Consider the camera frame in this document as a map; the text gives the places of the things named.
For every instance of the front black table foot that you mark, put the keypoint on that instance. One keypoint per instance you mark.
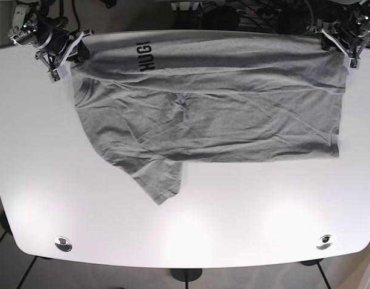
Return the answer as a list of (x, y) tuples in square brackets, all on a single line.
[(184, 275)]

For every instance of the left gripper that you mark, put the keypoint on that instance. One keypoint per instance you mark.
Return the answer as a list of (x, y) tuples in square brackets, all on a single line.
[(350, 39)]

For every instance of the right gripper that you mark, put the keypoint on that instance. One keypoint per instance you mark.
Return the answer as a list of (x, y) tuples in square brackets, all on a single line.
[(62, 50)]

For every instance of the grey T-shirt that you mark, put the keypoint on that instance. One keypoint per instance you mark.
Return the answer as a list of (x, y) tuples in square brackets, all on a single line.
[(150, 103)]

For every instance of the right chrome table grommet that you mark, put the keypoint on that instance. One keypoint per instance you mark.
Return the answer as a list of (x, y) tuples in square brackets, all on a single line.
[(325, 242)]

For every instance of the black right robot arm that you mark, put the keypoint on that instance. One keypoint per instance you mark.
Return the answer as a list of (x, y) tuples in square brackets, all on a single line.
[(31, 24)]

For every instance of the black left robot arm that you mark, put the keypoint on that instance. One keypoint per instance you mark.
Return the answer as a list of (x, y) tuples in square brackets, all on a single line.
[(345, 11)]

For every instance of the left chrome table grommet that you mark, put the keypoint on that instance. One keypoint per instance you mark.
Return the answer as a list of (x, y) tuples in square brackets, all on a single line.
[(63, 244)]

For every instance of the chrome table grommet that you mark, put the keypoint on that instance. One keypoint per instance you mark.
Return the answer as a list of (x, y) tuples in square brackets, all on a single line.
[(325, 242), (63, 244)]

